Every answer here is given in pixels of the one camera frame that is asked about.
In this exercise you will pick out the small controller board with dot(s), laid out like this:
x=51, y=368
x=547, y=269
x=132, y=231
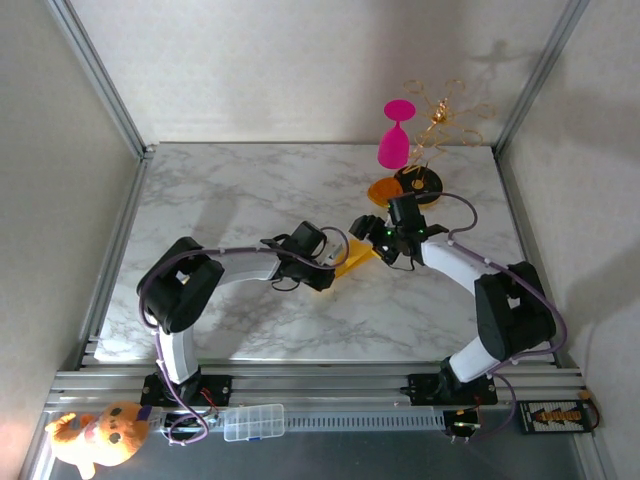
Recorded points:
x=462, y=422
x=192, y=422

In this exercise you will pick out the orange plush toy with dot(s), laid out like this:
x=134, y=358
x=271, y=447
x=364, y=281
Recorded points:
x=115, y=432

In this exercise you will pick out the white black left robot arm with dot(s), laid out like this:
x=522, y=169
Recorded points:
x=180, y=285

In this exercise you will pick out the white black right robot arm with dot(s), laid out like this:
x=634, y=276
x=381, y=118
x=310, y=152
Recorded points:
x=515, y=310

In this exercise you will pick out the orange paper sheet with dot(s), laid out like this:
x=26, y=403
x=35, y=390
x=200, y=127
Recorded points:
x=357, y=252

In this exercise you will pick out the black power distribution board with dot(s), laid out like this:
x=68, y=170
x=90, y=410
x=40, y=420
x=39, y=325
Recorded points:
x=550, y=416

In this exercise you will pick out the white cup with orange lid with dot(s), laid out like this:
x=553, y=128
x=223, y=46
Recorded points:
x=382, y=190

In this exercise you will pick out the aluminium mounting rail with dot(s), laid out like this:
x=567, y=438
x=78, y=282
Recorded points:
x=320, y=385

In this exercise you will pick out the pink wine glass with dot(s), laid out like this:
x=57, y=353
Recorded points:
x=395, y=145

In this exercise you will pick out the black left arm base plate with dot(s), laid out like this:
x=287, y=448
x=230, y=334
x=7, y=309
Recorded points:
x=215, y=390

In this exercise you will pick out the clear plastic organizer box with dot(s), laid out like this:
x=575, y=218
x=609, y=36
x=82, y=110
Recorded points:
x=252, y=422

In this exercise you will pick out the aluminium side rail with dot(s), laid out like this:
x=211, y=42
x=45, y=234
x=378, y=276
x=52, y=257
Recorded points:
x=134, y=200
x=516, y=200

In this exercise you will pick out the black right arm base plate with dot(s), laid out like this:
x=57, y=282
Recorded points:
x=420, y=390

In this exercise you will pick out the aluminium frame post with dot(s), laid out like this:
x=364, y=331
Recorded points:
x=100, y=75
x=540, y=75

